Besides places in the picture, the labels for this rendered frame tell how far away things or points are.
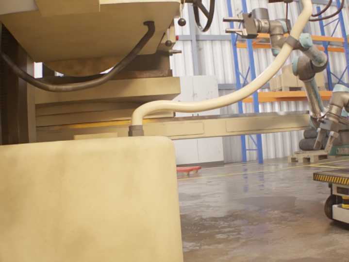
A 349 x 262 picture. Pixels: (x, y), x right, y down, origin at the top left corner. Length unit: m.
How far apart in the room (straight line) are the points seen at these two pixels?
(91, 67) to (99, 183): 1.09
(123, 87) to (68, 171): 1.21
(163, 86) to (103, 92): 0.34
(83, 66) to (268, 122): 1.23
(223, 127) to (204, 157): 6.39
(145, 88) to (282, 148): 8.17
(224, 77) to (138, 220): 8.74
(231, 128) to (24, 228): 1.67
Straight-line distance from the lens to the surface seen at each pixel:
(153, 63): 2.24
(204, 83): 8.89
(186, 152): 8.67
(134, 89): 2.14
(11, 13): 1.32
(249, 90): 1.25
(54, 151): 1.00
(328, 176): 2.26
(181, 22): 1.44
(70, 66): 2.02
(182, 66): 9.46
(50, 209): 1.01
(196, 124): 2.34
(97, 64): 2.01
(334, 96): 1.84
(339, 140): 2.40
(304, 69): 2.23
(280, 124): 2.54
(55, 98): 2.15
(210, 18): 1.78
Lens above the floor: 0.57
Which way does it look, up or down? 1 degrees up
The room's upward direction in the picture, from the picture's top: 4 degrees counter-clockwise
